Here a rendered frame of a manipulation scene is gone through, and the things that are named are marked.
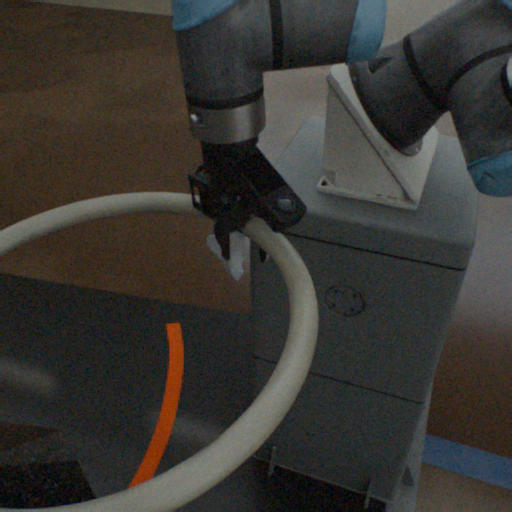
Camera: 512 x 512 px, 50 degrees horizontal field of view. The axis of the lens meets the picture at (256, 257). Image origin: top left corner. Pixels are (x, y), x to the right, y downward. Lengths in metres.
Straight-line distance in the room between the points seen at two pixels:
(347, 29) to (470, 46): 0.36
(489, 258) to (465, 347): 0.54
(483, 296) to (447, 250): 1.26
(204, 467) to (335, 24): 0.43
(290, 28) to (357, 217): 0.46
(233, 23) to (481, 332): 1.66
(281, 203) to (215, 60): 0.17
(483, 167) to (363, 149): 0.22
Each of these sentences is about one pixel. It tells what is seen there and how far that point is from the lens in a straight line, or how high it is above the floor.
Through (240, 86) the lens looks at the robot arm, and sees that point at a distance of 0.60.
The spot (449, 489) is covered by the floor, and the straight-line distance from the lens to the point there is 1.65.
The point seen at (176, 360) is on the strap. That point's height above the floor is 0.02.
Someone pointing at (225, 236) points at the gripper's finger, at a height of 0.97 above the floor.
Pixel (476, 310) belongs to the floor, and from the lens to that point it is 2.15.
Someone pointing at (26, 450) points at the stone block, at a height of 0.68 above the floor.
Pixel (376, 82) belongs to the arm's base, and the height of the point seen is 1.05.
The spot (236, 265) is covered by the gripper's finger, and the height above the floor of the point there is 0.92.
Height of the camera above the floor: 1.38
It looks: 38 degrees down
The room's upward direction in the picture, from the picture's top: straight up
